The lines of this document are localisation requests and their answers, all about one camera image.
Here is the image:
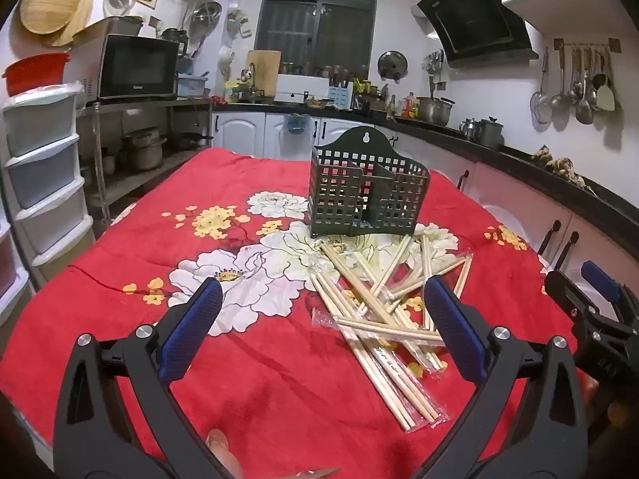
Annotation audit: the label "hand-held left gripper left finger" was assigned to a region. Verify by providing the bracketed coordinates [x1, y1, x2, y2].
[54, 277, 224, 479]

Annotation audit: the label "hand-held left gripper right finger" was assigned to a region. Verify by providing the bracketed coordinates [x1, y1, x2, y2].
[423, 275, 587, 479]

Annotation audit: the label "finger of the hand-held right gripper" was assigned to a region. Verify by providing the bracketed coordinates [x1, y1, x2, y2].
[544, 269, 607, 330]
[580, 261, 639, 311]

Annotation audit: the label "bundle of chopsticks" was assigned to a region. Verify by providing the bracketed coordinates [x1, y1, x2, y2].
[308, 234, 474, 432]

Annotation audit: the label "dark green utensil basket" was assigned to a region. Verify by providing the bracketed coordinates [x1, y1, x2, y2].
[310, 126, 431, 239]

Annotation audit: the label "person's left hand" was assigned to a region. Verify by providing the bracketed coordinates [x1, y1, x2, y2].
[204, 428, 245, 479]

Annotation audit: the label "red floral blanket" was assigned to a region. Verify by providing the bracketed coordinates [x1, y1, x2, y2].
[0, 147, 592, 479]

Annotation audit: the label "pile of ginger roots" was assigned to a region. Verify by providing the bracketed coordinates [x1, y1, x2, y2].
[530, 146, 597, 191]

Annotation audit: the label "black kitchen countertop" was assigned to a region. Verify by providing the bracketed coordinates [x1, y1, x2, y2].
[212, 99, 639, 220]

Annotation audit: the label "large steel spoon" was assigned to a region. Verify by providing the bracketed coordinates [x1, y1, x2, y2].
[574, 50, 595, 125]

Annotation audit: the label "steel ladle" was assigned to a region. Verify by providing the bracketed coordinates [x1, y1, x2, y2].
[552, 47, 572, 121]

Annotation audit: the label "steel canister with black lid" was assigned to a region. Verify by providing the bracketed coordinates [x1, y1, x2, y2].
[476, 116, 505, 149]

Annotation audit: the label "pale green spatula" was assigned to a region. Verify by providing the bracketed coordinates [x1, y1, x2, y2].
[595, 52, 617, 112]

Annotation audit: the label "stacked metal pots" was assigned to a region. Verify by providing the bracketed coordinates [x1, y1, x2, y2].
[122, 127, 168, 170]

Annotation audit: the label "black frying pan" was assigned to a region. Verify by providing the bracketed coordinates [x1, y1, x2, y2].
[175, 132, 214, 151]

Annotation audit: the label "metal shelf rack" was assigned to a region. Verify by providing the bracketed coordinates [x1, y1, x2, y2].
[75, 97, 215, 240]

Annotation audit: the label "plastic drawer unit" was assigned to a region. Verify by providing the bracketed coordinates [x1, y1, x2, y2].
[0, 220, 36, 310]

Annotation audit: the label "large steel stockpot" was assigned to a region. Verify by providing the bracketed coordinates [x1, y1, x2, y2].
[417, 96, 456, 127]

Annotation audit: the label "grey plastic drawer tower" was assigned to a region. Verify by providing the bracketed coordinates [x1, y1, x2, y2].
[0, 82, 95, 266]

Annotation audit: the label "group of condiment bottles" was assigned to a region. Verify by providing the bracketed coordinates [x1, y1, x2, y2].
[387, 91, 420, 121]

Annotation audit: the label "pale blue plastic basket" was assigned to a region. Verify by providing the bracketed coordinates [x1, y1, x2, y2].
[177, 74, 209, 98]

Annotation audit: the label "blue knife block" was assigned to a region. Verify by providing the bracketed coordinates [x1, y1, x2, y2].
[328, 85, 354, 109]

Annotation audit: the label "metal sink faucet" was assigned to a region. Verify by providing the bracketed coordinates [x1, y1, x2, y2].
[240, 62, 259, 95]

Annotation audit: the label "small hanging kitchen tools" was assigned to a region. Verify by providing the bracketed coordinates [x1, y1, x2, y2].
[423, 50, 447, 91]

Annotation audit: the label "white countertop box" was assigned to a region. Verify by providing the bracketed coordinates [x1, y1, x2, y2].
[276, 74, 330, 107]

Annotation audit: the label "wooden cutting board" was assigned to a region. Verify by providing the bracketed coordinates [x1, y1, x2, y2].
[247, 50, 281, 101]

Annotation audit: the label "black microwave oven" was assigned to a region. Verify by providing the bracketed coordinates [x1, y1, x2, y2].
[82, 34, 179, 105]

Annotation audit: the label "black range hood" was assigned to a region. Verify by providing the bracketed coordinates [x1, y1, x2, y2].
[417, 0, 540, 68]

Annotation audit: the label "dark blender jug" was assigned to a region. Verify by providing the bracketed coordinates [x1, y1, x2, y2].
[162, 27, 191, 58]

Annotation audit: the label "row of glass jars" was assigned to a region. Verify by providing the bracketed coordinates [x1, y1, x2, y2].
[280, 61, 370, 79]

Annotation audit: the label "red plastic basin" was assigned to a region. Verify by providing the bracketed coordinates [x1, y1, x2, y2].
[2, 52, 71, 97]

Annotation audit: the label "hanging bag of packets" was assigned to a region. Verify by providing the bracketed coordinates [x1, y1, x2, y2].
[227, 10, 253, 40]

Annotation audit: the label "beige container with dark lid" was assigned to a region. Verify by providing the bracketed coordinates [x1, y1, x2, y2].
[75, 16, 145, 42]

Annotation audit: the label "hanging steel bowl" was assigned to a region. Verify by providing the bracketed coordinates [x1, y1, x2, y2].
[190, 1, 223, 28]

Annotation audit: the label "round wooden board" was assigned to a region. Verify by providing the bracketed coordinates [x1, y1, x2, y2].
[49, 0, 95, 48]

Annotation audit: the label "dark kitchen window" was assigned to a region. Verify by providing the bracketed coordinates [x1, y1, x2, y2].
[254, 0, 380, 68]

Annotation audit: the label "wire skimmer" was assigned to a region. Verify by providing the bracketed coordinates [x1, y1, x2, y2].
[530, 49, 554, 125]

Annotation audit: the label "wall utensil rail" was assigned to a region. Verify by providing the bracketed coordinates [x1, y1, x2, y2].
[552, 37, 625, 53]

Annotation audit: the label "wall-hung metal pot lid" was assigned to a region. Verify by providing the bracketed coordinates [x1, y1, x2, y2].
[377, 51, 409, 83]

